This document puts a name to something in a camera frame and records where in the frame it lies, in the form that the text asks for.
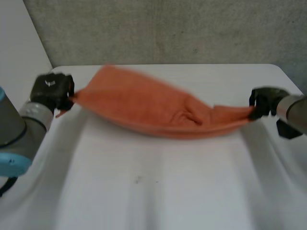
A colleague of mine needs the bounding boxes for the black cable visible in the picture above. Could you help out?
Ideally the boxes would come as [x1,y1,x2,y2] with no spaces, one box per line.
[0,176,19,197]

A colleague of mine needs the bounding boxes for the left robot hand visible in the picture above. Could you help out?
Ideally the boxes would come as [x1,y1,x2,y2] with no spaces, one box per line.
[29,73,75,112]

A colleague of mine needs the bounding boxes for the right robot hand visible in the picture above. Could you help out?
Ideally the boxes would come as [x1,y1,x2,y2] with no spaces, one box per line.
[248,86,290,120]

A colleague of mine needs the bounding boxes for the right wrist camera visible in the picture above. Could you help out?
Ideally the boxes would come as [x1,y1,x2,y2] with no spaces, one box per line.
[275,119,305,139]

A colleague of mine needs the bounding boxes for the coral towel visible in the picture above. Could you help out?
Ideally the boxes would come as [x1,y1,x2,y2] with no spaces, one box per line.
[55,63,255,139]

